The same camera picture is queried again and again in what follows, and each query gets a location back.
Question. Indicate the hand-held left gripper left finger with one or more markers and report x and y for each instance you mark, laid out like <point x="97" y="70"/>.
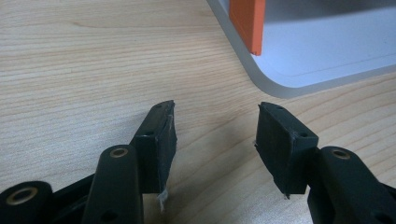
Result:
<point x="155" y="149"/>

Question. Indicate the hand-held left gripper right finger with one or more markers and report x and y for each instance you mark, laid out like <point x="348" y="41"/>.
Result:
<point x="283" y="149"/>

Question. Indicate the white two-tier shoe rack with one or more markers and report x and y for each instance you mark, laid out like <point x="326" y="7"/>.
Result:
<point x="311" y="46"/>

